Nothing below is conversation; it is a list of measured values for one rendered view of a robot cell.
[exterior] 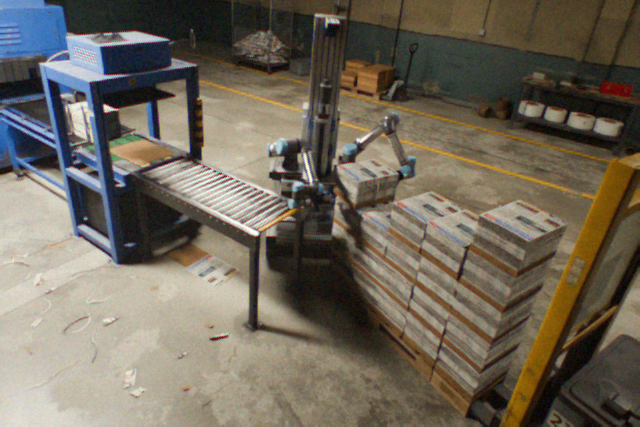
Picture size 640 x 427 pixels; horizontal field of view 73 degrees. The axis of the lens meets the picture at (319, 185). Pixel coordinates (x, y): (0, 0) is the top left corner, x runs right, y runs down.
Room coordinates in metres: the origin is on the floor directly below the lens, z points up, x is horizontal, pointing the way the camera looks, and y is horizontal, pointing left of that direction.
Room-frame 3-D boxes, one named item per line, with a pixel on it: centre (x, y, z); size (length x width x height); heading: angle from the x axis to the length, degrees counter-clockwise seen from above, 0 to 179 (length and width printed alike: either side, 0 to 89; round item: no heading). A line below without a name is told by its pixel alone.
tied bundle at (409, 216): (2.47, -0.72, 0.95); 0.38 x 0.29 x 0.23; 127
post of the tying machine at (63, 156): (3.27, 2.14, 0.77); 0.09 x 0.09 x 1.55; 57
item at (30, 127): (4.08, 2.60, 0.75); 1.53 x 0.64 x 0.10; 57
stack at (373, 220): (2.57, -0.64, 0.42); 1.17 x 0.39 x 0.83; 37
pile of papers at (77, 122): (3.78, 2.13, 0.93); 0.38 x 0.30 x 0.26; 57
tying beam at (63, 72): (3.47, 1.65, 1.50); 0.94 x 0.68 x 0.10; 147
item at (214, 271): (2.94, 0.83, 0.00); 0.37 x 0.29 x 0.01; 57
